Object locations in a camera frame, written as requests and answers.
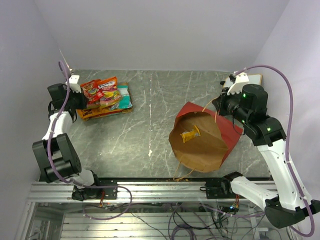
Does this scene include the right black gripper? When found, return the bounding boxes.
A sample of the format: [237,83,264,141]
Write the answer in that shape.
[212,86,250,125]

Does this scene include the Doritos chip bag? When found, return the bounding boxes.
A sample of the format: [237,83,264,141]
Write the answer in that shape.
[77,82,133,121]

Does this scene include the red snack packet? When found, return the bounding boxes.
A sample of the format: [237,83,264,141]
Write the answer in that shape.
[80,79,104,105]

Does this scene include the red brown paper bag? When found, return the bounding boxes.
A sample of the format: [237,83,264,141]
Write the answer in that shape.
[168,102,228,182]

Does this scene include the teal snack packet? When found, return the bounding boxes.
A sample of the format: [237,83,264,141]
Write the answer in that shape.
[108,84,133,111]

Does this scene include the yellow M&M's packet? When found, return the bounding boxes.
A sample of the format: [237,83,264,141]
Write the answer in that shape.
[180,125,201,143]

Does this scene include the orange Kettle chip bag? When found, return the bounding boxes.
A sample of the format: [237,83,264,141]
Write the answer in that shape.
[76,106,133,121]

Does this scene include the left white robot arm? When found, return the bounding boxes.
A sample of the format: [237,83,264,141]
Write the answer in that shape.
[32,83,102,201]

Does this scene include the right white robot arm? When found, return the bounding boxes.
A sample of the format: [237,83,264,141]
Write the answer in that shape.
[212,84,320,229]

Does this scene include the white notepad board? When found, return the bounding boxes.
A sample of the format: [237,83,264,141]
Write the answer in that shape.
[216,74,263,101]

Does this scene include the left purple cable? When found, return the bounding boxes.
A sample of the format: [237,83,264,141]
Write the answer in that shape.
[47,60,133,201]

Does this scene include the purple cable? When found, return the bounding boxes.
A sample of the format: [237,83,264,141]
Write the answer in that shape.
[233,64,315,238]
[47,60,133,201]

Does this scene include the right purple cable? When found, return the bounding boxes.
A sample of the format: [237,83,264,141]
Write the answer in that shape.
[233,64,315,238]

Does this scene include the loose wires under table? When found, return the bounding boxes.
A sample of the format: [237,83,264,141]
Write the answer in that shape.
[82,194,276,240]

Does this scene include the aluminium rail frame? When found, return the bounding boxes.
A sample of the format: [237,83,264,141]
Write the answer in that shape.
[23,178,297,240]

